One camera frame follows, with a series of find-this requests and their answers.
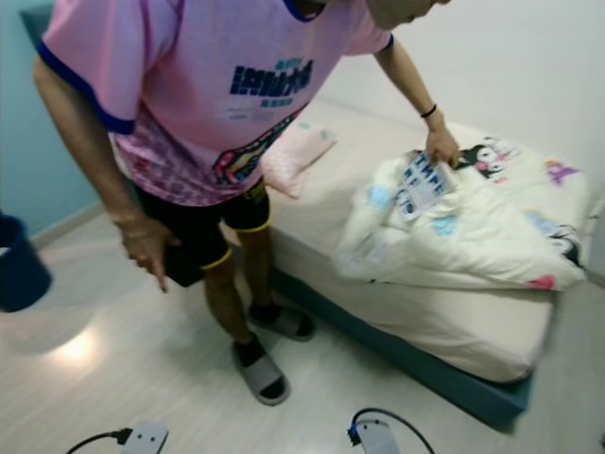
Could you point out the cream sheeted mattress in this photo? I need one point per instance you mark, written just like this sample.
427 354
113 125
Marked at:
454 331

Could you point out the person in pink shirt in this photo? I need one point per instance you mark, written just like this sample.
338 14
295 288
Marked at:
208 57

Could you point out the white book blue lettering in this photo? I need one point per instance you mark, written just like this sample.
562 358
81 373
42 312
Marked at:
421 184

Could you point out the person's left hand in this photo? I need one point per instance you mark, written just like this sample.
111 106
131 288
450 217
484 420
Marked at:
441 145

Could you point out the person's left forearm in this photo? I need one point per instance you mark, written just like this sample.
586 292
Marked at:
416 90

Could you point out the grey slipper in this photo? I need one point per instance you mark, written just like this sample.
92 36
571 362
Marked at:
260 372
284 322

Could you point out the pink patterned pillow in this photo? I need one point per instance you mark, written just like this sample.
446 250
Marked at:
298 151

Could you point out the teal bed frame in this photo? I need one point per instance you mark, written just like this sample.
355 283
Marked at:
435 374

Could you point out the teal upholstered headboard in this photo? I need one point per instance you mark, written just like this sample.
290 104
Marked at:
30 24

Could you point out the cream cartoon print blanket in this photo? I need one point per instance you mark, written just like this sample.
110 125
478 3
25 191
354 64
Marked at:
463 236

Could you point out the black wristband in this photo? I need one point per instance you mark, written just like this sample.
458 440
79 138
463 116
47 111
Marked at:
428 111

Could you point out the person's right hand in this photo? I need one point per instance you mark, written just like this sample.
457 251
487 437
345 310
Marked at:
146 246

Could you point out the dark blue bin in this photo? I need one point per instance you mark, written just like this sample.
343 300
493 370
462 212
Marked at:
21 265

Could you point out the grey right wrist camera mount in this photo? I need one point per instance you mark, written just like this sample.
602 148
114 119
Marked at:
378 440

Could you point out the person's right forearm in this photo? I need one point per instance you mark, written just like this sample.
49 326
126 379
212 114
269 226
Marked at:
113 184

